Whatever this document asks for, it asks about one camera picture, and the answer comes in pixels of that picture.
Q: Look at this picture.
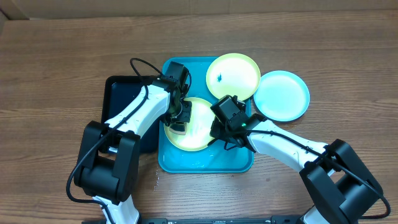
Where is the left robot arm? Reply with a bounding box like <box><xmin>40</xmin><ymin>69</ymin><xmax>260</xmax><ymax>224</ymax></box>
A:
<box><xmin>66</xmin><ymin>62</ymin><xmax>192</xmax><ymax>223</ymax></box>

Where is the yellow-green plate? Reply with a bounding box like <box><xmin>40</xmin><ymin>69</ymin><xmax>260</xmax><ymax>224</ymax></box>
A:
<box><xmin>206</xmin><ymin>53</ymin><xmax>261</xmax><ymax>101</ymax></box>
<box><xmin>164</xmin><ymin>97</ymin><xmax>215</xmax><ymax>151</ymax></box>

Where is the light blue plate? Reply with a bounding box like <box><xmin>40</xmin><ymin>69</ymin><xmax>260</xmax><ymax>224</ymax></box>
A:
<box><xmin>254</xmin><ymin>70</ymin><xmax>310</xmax><ymax>122</ymax></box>

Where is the teal plastic tray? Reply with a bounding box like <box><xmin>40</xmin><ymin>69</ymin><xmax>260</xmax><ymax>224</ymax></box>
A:
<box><xmin>158</xmin><ymin>57</ymin><xmax>254</xmax><ymax>173</ymax></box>

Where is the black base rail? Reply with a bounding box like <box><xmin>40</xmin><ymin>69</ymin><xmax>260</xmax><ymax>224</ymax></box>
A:
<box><xmin>81</xmin><ymin>214</ymin><xmax>312</xmax><ymax>224</ymax></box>

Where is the black plastic tray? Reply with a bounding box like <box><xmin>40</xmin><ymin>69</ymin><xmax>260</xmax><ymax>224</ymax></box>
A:
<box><xmin>101</xmin><ymin>76</ymin><xmax>160</xmax><ymax>154</ymax></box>

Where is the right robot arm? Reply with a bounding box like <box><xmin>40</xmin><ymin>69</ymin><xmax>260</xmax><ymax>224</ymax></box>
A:
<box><xmin>210</xmin><ymin>95</ymin><xmax>391</xmax><ymax>223</ymax></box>

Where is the dark sponge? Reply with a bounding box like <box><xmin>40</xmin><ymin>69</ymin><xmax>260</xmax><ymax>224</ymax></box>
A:
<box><xmin>169</xmin><ymin>123</ymin><xmax>187</xmax><ymax>135</ymax></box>

